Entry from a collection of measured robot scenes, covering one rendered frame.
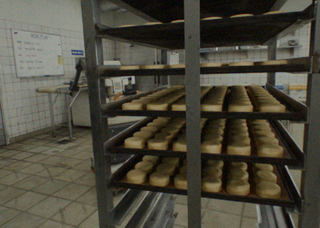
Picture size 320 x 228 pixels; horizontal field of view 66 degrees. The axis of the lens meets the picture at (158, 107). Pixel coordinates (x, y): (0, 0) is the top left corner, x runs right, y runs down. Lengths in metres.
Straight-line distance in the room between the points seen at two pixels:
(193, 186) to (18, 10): 4.97
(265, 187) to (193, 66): 0.31
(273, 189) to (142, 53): 5.57
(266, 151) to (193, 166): 0.15
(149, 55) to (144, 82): 0.64
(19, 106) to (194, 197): 4.68
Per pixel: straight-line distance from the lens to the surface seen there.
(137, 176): 0.64
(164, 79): 1.15
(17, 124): 5.10
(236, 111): 0.52
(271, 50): 1.12
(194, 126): 0.53
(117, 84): 2.79
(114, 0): 0.65
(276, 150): 0.57
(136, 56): 6.09
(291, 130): 2.25
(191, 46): 0.51
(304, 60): 0.56
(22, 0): 5.42
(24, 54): 5.20
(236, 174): 0.66
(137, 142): 0.60
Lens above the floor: 1.24
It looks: 9 degrees down
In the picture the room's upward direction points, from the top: 2 degrees counter-clockwise
